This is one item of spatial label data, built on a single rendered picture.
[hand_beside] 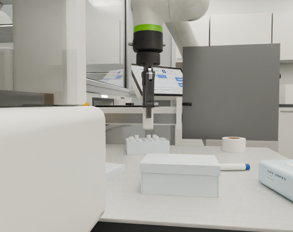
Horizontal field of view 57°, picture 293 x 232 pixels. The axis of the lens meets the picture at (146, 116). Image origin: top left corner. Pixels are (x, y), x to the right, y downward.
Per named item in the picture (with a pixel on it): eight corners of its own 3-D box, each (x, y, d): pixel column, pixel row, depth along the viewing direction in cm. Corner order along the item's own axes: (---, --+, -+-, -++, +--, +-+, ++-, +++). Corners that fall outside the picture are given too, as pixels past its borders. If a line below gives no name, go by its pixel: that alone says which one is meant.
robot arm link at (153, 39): (168, 30, 79) (163, 38, 88) (128, 29, 78) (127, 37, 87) (168, 51, 79) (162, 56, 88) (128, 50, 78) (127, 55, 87)
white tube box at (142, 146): (164, 149, 87) (164, 137, 86) (169, 153, 78) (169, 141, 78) (125, 149, 85) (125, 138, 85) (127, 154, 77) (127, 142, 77)
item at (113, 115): (178, 120, 117) (178, 106, 117) (176, 125, 92) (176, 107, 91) (90, 119, 123) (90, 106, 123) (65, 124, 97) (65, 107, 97)
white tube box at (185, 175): (214, 182, 50) (214, 154, 50) (220, 198, 42) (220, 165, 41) (147, 179, 52) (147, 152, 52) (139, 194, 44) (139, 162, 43)
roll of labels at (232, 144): (244, 153, 79) (245, 140, 79) (220, 152, 82) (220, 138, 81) (245, 149, 85) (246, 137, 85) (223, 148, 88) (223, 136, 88)
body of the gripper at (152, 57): (135, 55, 87) (135, 83, 87) (137, 49, 79) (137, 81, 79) (157, 55, 88) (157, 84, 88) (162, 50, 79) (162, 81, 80)
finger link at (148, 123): (152, 107, 83) (153, 107, 82) (152, 129, 83) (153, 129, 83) (143, 107, 83) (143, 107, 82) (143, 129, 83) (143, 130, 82)
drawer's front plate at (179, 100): (182, 123, 119) (182, 98, 118) (181, 130, 90) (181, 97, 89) (178, 123, 119) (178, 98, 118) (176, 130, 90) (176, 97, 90)
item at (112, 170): (125, 171, 58) (124, 164, 58) (104, 182, 50) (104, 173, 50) (76, 166, 63) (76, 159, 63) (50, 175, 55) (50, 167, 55)
